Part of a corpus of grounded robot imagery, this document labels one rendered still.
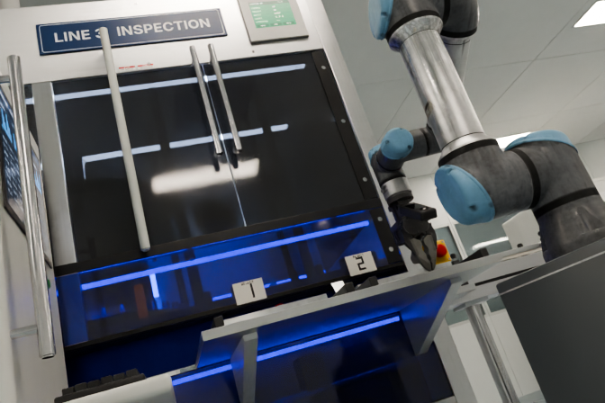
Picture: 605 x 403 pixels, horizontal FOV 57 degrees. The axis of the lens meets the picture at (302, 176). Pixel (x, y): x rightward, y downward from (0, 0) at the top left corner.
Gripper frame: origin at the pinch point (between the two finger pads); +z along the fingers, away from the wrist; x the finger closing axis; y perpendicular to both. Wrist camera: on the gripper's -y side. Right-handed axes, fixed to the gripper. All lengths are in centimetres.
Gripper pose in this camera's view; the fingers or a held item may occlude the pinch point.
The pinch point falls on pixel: (430, 265)
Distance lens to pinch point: 143.5
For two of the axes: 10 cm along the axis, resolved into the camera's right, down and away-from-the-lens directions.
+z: 2.9, 8.7, -3.9
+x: -9.4, 1.8, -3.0
